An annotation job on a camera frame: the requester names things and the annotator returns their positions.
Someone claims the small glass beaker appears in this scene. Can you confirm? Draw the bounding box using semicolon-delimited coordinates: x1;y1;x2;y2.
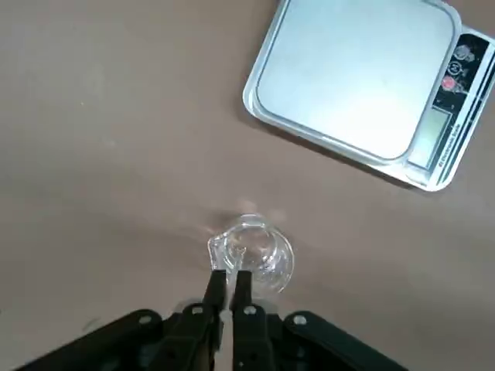
207;213;295;301

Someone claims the silver digital balance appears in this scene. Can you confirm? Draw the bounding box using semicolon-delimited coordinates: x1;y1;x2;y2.
242;0;495;193

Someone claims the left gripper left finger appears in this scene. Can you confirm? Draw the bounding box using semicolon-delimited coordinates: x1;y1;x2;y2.
11;270;229;371

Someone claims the glass stirring rod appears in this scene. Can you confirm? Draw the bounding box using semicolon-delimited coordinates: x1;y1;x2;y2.
216;247;247;371

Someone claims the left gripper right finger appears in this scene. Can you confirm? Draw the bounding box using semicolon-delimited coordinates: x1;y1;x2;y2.
230;270;411;371

